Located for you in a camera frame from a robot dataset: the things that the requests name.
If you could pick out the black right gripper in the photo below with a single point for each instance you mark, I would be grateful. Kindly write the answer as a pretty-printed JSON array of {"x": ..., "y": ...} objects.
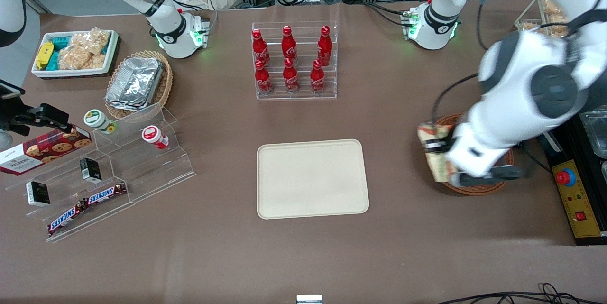
[{"x": 29, "y": 117}]

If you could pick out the black box with white side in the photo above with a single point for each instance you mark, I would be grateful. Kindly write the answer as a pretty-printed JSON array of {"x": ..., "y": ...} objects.
[{"x": 38, "y": 193}]

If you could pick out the cream rectangular tray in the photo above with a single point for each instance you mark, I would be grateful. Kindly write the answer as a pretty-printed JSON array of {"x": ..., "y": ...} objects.
[{"x": 313, "y": 178}]

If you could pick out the green lidded sunflower cup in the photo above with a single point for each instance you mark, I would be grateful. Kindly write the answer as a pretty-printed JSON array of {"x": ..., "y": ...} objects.
[{"x": 95, "y": 118}]

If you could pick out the yellow snack pack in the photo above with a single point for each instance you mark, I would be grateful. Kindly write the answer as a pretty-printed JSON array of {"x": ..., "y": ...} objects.
[{"x": 44, "y": 55}]

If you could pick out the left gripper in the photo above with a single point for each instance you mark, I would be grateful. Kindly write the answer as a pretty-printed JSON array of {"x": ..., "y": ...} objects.
[{"x": 435, "y": 145}]

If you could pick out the red lidded small cup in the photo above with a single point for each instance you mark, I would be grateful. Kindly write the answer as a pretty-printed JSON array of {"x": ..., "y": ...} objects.
[{"x": 151, "y": 134}]

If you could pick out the Walkers cookie box red tartan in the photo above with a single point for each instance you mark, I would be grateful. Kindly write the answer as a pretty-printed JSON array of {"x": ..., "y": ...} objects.
[{"x": 52, "y": 147}]

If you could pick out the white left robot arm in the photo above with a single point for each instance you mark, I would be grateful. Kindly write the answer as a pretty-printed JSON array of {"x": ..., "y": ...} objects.
[{"x": 521, "y": 71}]

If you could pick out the clear acrylic bottle rack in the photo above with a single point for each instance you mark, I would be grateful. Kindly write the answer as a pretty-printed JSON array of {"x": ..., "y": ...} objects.
[{"x": 301, "y": 96}]

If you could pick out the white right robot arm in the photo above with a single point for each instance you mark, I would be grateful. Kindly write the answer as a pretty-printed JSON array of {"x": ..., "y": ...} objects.
[{"x": 178, "y": 33}]

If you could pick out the small black box with barcode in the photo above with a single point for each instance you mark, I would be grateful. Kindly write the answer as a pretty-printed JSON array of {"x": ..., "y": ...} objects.
[{"x": 90, "y": 170}]

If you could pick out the clear bag of rice crackers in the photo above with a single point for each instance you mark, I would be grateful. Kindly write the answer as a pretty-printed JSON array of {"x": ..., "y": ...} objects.
[
  {"x": 78, "y": 59},
  {"x": 95, "y": 39}
]

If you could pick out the clear plastic container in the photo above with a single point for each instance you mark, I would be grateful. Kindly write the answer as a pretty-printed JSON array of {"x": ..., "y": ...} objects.
[{"x": 595, "y": 133}]

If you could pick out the Snickers chocolate bar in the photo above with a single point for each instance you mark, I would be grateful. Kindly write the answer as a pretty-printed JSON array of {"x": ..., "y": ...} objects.
[
  {"x": 66, "y": 218},
  {"x": 106, "y": 193}
]

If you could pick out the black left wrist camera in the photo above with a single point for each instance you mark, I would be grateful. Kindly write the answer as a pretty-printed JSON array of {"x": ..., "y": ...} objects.
[{"x": 488, "y": 177}]

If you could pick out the brown wicker sandwich basket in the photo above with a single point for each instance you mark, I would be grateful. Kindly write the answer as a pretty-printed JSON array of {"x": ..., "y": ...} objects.
[{"x": 479, "y": 190}]

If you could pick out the teal snack pack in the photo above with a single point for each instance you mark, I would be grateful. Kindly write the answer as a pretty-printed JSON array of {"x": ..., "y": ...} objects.
[
  {"x": 61, "y": 42},
  {"x": 53, "y": 61}
]

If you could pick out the white rectangular snack bin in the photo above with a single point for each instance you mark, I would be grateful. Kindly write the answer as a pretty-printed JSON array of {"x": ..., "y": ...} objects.
[{"x": 71, "y": 72}]

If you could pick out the clear acrylic snack case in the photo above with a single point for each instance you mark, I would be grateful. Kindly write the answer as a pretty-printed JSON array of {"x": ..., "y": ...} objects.
[{"x": 526, "y": 22}]

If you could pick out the red Coca-Cola bottle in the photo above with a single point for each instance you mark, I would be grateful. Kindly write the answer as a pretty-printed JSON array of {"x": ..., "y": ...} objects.
[
  {"x": 260, "y": 48},
  {"x": 325, "y": 48},
  {"x": 263, "y": 80},
  {"x": 289, "y": 45},
  {"x": 317, "y": 78},
  {"x": 290, "y": 78}
]

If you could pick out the bagged brown snack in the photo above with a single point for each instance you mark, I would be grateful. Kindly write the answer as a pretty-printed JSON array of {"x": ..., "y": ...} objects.
[{"x": 552, "y": 14}]

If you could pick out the sandwich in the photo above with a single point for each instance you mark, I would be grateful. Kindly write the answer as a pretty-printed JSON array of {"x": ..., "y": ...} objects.
[{"x": 438, "y": 164}]

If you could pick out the wicker basket with foil trays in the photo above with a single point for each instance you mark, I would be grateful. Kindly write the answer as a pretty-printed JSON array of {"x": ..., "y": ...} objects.
[{"x": 163, "y": 86}]

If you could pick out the black yellow emergency stop box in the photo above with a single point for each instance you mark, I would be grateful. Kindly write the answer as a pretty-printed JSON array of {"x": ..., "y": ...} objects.
[{"x": 581, "y": 209}]

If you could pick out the clear acrylic stepped display stand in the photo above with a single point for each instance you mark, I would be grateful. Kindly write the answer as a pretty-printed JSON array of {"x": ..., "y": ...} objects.
[{"x": 142, "y": 171}]

